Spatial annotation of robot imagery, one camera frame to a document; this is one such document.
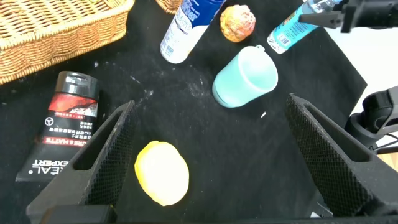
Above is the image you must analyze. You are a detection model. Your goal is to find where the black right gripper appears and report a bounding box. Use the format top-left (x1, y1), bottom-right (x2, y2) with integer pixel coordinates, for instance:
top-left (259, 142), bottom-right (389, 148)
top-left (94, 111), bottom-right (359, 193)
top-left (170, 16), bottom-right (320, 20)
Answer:
top-left (298, 0), bottom-right (398, 34)

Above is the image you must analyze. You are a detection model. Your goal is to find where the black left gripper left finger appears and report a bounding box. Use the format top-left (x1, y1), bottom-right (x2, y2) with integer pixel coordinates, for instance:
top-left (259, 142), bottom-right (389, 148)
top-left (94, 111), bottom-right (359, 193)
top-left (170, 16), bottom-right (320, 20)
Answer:
top-left (25, 100), bottom-right (138, 223)

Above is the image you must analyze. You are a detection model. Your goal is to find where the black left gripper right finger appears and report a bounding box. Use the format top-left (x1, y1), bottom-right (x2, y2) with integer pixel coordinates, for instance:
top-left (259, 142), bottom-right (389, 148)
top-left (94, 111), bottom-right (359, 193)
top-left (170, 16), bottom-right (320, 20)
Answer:
top-left (285, 93), bottom-right (398, 217)

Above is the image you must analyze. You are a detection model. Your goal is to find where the clear water bottle teal label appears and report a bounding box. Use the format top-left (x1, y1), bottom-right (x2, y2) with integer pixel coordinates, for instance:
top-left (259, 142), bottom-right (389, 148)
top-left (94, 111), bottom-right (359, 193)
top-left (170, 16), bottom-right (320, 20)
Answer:
top-left (266, 0), bottom-right (343, 55)

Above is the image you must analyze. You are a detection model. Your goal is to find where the brown round bread bun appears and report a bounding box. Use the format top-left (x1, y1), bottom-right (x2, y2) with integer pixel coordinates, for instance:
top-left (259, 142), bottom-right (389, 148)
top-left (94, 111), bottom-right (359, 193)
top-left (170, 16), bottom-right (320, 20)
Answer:
top-left (220, 4), bottom-right (256, 44)

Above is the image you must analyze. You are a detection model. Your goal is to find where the teal plastic cup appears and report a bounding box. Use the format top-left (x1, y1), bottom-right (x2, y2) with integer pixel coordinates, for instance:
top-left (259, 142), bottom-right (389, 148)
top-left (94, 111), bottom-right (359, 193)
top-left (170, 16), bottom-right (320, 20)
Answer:
top-left (211, 45), bottom-right (279, 109)

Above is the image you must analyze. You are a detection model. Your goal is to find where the white bottle with blue cap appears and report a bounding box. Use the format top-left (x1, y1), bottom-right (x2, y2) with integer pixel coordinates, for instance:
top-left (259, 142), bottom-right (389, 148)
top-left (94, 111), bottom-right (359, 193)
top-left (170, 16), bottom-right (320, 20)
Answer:
top-left (160, 0), bottom-right (226, 65)

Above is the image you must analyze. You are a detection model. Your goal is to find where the wicker basket holding kitchen toys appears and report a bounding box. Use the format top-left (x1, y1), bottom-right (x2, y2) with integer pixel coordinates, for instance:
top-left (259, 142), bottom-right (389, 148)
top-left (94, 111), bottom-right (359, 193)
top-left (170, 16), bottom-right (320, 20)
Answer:
top-left (0, 0), bottom-right (135, 85)

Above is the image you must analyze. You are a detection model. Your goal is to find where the wicker basket holding food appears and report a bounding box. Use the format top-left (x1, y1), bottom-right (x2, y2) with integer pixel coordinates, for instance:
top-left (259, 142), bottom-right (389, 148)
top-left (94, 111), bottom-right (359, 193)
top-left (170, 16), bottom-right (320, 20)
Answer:
top-left (155, 0), bottom-right (183, 16)

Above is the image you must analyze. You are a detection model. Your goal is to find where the black face wash tube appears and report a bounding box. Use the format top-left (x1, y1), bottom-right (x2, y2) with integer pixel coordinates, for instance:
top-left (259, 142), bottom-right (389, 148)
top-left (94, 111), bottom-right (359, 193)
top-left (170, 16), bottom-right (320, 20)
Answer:
top-left (15, 70), bottom-right (100, 183)

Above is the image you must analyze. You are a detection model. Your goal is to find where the yellow lemon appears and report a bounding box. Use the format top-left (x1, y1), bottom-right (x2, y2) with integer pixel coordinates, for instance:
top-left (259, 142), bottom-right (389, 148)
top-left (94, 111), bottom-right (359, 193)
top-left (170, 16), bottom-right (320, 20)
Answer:
top-left (134, 140), bottom-right (190, 207)

